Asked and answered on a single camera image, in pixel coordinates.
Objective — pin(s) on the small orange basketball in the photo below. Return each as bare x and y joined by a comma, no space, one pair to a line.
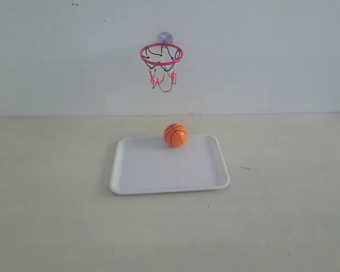
176,135

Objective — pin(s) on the red mini basketball hoop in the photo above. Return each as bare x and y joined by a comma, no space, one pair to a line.
161,59

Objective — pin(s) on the white rectangular tray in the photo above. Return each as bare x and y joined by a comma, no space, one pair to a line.
149,165

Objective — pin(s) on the clear suction cup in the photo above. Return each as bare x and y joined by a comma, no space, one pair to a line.
165,37

